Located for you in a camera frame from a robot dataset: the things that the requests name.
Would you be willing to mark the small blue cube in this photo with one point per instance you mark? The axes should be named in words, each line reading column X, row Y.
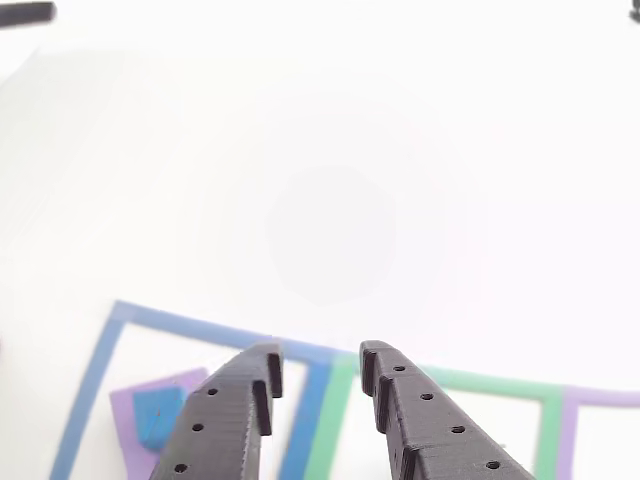
column 155, row 415

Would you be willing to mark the large purple cube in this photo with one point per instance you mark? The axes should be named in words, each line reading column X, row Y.
column 125, row 430

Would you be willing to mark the blue tape square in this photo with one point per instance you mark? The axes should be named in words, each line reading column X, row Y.
column 310, row 425

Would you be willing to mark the green tape square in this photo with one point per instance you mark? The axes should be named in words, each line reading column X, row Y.
column 330, row 425

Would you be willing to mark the purple tape square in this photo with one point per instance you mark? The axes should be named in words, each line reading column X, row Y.
column 570, row 430

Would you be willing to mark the dark grey curved bar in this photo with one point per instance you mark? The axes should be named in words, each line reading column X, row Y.
column 25, row 14

